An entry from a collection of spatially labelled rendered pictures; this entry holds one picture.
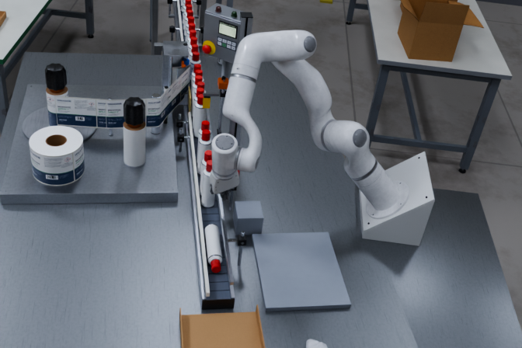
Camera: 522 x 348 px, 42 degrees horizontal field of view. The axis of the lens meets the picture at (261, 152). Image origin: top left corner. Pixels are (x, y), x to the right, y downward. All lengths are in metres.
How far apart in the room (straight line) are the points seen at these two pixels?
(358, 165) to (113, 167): 0.99
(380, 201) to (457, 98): 2.95
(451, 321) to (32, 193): 1.61
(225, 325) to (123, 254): 0.48
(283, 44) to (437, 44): 1.99
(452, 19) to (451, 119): 1.29
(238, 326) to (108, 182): 0.83
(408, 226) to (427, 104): 2.73
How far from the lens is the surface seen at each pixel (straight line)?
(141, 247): 2.52
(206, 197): 2.58
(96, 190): 2.69
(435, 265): 2.67
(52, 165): 2.66
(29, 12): 4.23
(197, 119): 2.91
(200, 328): 2.27
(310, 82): 2.36
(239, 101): 2.20
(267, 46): 2.25
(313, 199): 2.80
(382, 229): 2.65
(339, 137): 2.40
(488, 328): 2.53
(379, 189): 2.58
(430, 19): 4.04
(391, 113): 5.06
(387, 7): 4.76
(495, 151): 4.98
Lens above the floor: 2.61
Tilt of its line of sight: 36 degrees down
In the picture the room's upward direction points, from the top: 8 degrees clockwise
